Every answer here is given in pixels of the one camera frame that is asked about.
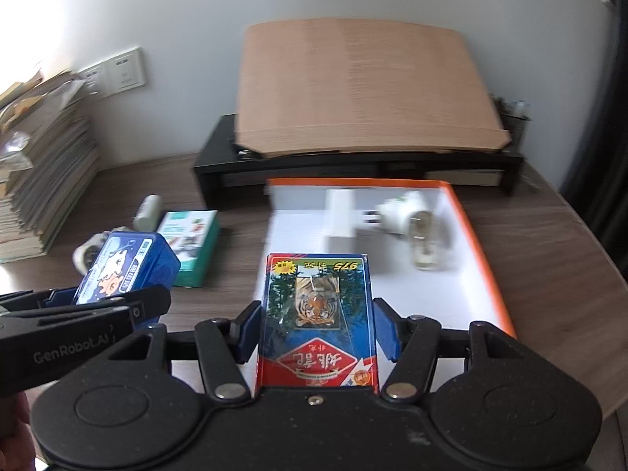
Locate teal and white box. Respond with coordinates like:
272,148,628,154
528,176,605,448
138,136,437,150
158,210,220,288

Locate black monitor stand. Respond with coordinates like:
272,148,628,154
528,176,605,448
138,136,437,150
192,114,526,209

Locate tiger print playing card box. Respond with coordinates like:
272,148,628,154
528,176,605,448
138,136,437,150
255,254,382,391

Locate pile of brown papers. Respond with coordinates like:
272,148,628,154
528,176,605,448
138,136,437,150
0,66,88,126

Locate person's left hand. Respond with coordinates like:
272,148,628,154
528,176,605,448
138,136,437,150
0,391,39,471

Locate clear glass jar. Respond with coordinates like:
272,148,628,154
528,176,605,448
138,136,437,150
408,210,439,272

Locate clear plastic bag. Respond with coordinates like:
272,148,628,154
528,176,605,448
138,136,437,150
0,130,31,172

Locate small white bottle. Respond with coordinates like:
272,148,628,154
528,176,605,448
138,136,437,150
135,195,164,231

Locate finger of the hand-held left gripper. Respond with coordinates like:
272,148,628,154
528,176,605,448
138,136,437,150
0,287,82,312
73,283,172,330

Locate white wall socket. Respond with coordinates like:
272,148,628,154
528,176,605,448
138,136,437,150
76,61,107,96
104,46,148,96

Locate stack of books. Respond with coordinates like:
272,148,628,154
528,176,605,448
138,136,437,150
0,103,101,263

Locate dark curtain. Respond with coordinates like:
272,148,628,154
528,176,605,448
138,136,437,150
559,0,628,276

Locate brown cardboard sheet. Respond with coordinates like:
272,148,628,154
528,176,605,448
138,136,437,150
234,18,512,160

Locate white plug adapter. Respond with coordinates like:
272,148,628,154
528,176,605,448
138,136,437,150
360,190,429,237

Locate orange-rimmed white tray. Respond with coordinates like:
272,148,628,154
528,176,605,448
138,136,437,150
255,178,518,389

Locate blue cartoon tin box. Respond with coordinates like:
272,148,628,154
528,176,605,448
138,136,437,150
73,230,181,307

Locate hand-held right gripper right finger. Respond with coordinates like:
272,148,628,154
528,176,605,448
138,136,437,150
373,298,519,402

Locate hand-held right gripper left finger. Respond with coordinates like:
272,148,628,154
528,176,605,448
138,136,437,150
98,300,262,402

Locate white plastic dispenser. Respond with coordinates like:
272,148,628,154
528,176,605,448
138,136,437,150
73,232,110,272

